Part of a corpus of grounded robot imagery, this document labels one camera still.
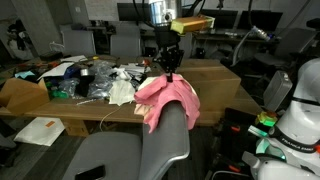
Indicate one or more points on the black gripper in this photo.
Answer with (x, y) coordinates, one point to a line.
(166, 38)

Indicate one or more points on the pink shirt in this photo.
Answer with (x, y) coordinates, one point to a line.
(166, 95)

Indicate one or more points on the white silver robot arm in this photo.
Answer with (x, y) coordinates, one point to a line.
(161, 13)

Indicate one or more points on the white second robot arm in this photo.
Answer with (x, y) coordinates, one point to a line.
(300, 123)

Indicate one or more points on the small open cardboard box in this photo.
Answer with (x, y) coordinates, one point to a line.
(23, 96)

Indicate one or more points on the white paper pile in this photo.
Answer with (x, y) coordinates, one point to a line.
(133, 70)

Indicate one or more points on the grey padded chair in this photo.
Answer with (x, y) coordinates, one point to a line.
(78, 42)
(126, 45)

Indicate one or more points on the white crumpled cloth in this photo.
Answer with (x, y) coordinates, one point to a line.
(121, 91)

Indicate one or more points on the black monitor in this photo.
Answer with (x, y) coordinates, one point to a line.
(260, 20)
(131, 11)

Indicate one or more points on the large crumpled clear plastic bag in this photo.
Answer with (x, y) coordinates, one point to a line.
(100, 80)

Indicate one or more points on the black cylinder container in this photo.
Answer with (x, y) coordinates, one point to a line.
(85, 85)

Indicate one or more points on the blue bag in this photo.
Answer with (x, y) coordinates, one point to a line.
(70, 71)

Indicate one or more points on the black equipment rack orange clamps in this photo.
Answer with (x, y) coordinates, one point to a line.
(233, 140)

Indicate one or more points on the small crumpled clear plastic bag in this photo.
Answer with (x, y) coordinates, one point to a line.
(68, 87)

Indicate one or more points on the grey metal case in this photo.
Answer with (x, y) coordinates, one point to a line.
(276, 90)

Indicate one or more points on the white paper sheet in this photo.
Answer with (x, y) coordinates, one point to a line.
(55, 70)

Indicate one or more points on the green plastic item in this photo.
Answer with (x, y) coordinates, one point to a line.
(59, 94)

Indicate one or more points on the dark grey swivel chair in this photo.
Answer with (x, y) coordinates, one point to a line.
(296, 41)

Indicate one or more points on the black flat device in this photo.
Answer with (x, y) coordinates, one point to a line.
(90, 172)

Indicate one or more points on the teal paper piece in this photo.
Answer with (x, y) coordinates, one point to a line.
(24, 74)

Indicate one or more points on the white flat plastic bag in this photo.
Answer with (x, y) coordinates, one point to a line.
(38, 130)

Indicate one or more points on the black white figure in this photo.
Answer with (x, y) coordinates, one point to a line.
(16, 40)

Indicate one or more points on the yellowish wrist camera box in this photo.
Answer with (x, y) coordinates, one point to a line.
(191, 24)

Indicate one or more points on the grey chair with silver frame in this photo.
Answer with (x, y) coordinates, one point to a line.
(166, 140)

